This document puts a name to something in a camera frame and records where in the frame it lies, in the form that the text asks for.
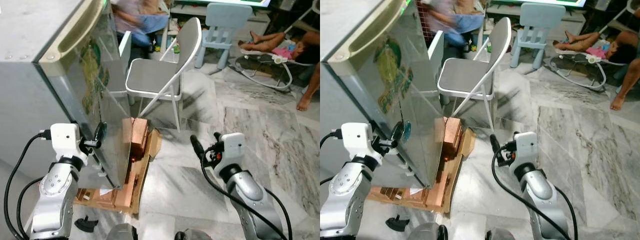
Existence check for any grey fridge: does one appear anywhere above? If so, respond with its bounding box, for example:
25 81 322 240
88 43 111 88
0 0 134 191
320 0 449 189

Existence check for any green yellow door sticker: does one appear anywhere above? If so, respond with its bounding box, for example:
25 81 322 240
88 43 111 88
79 42 111 116
375 37 414 115

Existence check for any white folding chair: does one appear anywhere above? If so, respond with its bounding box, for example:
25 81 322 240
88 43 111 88
437 17 513 134
124 17 203 134

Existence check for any small black floor object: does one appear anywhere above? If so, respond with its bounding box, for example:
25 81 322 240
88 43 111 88
73 215 100 234
384 214 411 233

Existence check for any white baby bouncer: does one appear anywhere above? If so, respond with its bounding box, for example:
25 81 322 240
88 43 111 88
234 42 301 92
549 42 609 92

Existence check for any grey right robot leg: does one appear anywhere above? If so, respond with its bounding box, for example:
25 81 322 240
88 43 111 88
174 228 214 240

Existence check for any grey robot leg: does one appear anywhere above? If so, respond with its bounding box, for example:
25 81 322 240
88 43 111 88
407 222 449 240
174 228 214 240
104 223 139 240

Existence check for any grey left robot leg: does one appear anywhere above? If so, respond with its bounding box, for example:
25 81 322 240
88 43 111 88
104 223 139 240
407 222 449 240

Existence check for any person's bare leg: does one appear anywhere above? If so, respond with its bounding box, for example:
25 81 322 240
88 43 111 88
609 57 640 112
295 62 321 112

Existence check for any lying baby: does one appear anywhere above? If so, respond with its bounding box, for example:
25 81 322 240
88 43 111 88
238 30 321 66
553 30 640 65

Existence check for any seated adult person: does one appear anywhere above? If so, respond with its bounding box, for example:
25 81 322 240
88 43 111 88
422 0 486 49
111 0 171 49

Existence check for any red tiled pillar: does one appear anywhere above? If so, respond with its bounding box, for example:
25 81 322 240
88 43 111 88
420 0 436 32

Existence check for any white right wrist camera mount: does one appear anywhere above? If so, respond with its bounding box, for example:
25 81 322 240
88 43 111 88
513 131 539 169
219 132 246 169

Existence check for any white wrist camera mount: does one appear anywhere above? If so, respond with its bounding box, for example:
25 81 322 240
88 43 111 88
219 132 246 169
341 122 375 161
49 122 84 161
513 131 539 169

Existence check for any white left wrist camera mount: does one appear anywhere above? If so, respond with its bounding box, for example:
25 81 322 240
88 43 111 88
341 122 375 161
49 122 84 161

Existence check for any cream fridge door handle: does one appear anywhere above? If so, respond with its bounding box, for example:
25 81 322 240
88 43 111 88
39 0 109 64
347 0 419 64

